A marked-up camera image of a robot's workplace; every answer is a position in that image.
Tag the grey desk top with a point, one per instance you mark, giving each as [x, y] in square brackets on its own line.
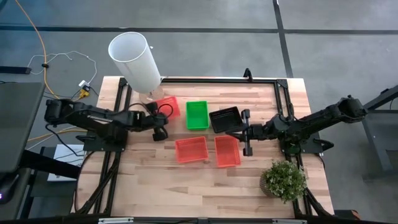
[18, 124]

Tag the black desk crossbar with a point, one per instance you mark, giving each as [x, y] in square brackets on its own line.
[46, 163]

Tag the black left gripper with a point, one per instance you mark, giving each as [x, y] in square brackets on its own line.
[155, 121]

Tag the silver metal bracket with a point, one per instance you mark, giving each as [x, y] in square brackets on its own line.
[115, 220]
[289, 221]

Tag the round wooden lamp base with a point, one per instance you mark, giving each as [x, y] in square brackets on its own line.
[149, 97]

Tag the black overhead rig bar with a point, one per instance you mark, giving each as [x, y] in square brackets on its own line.
[171, 221]

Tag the black floor strip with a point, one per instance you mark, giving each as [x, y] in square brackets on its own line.
[15, 70]

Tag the green plastic mesh basket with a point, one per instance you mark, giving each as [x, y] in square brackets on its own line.
[208, 116]
[197, 115]
[187, 116]

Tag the yellow plug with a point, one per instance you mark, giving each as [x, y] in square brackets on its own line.
[84, 92]

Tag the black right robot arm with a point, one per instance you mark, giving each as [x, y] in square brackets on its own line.
[311, 124]

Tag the white cylindrical lamp shade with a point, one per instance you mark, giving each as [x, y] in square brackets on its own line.
[136, 65]

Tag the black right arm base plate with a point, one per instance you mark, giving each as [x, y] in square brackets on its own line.
[311, 146]

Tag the black device with light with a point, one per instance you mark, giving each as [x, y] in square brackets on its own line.
[9, 186]

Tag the potted green plant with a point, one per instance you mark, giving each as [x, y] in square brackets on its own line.
[284, 180]

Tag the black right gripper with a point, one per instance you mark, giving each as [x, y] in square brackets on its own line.
[255, 132]

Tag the red plastic mesh basket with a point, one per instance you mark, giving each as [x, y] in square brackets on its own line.
[191, 149]
[174, 107]
[227, 151]

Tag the dark metal table frame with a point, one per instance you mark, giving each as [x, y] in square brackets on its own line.
[376, 133]

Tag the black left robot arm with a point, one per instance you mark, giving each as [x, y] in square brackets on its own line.
[99, 118]

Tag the white plug adapter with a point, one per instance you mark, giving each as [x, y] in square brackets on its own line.
[83, 83]

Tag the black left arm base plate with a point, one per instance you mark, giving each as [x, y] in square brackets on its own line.
[99, 147]

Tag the black aluminium table frame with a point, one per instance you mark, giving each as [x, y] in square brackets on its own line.
[217, 80]

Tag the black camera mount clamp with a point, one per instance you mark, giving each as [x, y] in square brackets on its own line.
[248, 74]

